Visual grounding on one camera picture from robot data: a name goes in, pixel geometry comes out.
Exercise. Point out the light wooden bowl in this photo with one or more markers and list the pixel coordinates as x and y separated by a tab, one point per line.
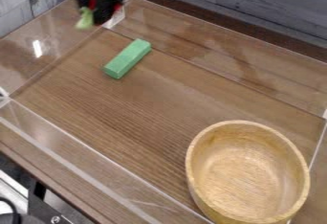
248	174

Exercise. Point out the red plush strawberry toy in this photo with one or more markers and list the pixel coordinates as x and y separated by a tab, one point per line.
86	20

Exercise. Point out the clear acrylic tray walls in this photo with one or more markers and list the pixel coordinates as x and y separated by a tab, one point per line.
105	140

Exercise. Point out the black metal equipment base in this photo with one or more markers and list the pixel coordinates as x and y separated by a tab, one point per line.
41	213

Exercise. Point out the green rectangular block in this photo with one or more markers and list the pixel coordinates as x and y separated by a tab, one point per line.
119	66

